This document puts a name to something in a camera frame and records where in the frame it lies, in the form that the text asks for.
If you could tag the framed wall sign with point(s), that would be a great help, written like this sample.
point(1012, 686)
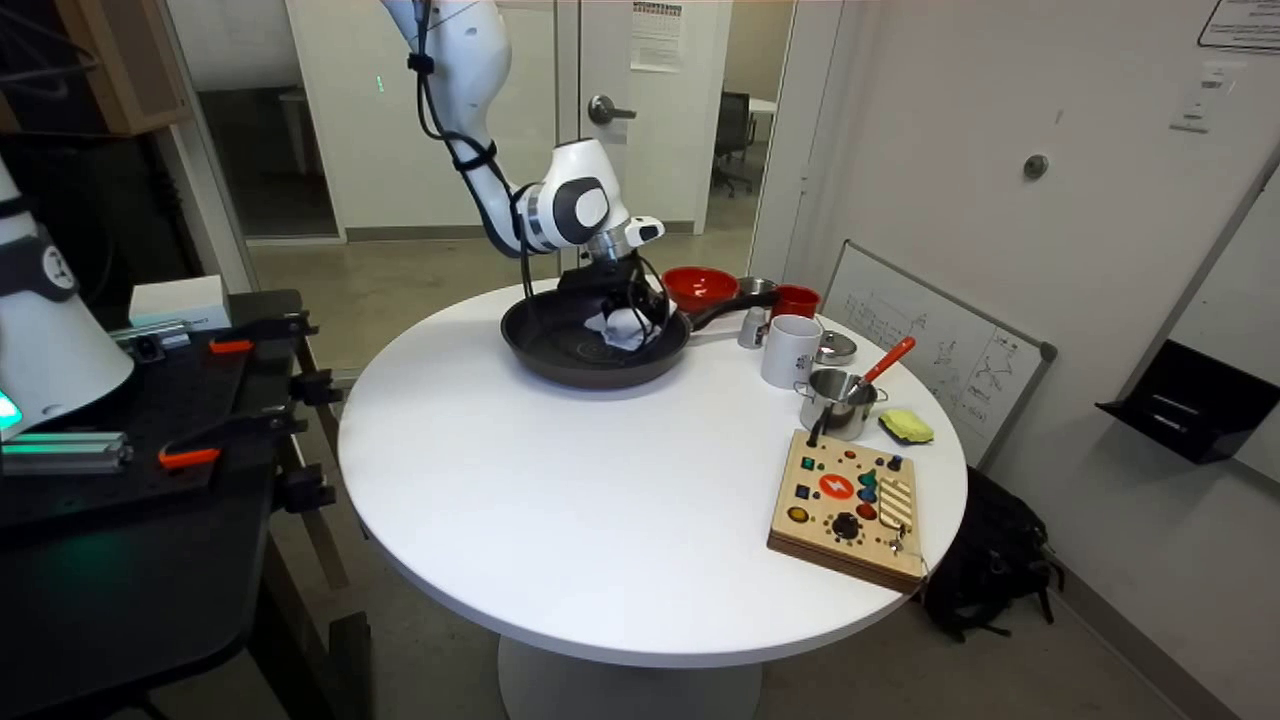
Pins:
point(1246, 27)

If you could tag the black cart clamp knob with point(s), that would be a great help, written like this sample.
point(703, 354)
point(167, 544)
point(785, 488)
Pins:
point(313, 388)
point(304, 488)

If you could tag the white mug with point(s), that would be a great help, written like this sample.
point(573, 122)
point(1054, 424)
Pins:
point(789, 354)

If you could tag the leaning whiteboard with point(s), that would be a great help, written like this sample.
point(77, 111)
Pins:
point(963, 354)

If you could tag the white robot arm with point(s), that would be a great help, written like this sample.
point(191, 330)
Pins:
point(464, 52)

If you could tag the yellow green sponge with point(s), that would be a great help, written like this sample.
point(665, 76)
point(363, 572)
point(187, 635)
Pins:
point(904, 424)

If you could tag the silver aluminium rail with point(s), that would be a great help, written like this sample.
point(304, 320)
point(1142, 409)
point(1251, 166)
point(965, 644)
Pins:
point(64, 455)

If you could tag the small silver metal cup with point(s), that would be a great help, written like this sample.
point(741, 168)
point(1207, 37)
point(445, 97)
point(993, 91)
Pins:
point(836, 347)

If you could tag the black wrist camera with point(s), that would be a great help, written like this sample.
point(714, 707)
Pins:
point(579, 280)

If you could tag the small paper wall label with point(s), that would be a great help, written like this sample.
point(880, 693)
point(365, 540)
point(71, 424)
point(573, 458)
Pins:
point(1194, 122)

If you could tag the red bowl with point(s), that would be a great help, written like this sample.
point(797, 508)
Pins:
point(703, 280)

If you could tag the white paper notice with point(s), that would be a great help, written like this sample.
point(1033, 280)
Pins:
point(657, 42)

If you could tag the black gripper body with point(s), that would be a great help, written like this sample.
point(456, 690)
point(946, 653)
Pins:
point(621, 280)

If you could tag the black frying pan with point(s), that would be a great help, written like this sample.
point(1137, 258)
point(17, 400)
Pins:
point(573, 347)

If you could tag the black wall tray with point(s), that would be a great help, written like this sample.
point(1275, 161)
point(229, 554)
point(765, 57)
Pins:
point(1186, 400)

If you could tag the black backpack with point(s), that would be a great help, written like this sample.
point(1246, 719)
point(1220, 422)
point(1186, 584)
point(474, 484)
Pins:
point(993, 563)

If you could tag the round metal wall knob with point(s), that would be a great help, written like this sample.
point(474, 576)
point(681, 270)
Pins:
point(1033, 166)

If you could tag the white cardboard box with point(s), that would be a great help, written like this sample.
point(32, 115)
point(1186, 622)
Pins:
point(183, 305)

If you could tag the small metal saucepan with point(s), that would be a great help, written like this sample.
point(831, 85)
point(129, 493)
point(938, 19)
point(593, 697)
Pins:
point(832, 400)

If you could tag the wooden busy board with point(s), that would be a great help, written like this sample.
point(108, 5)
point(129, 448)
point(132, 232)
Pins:
point(824, 527)

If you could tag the white door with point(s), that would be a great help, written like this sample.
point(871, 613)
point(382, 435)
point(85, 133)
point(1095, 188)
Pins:
point(665, 161)

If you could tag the red mug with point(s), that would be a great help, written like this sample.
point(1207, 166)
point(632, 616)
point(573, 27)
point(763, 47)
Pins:
point(797, 301)

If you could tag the wooden wall cabinet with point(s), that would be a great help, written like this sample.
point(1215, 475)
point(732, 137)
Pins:
point(126, 62)

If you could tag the black robot cart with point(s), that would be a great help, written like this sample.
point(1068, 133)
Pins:
point(122, 584)

